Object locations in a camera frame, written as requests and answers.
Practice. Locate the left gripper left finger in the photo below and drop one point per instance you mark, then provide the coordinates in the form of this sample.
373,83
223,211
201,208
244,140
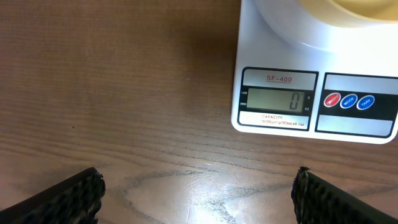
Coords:
74,200

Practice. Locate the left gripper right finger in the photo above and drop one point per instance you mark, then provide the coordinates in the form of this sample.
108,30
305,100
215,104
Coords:
316,201

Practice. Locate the white digital kitchen scale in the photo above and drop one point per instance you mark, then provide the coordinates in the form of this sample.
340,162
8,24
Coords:
298,76

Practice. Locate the pale yellow bowl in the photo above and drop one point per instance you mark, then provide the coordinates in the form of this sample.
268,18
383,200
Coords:
352,13

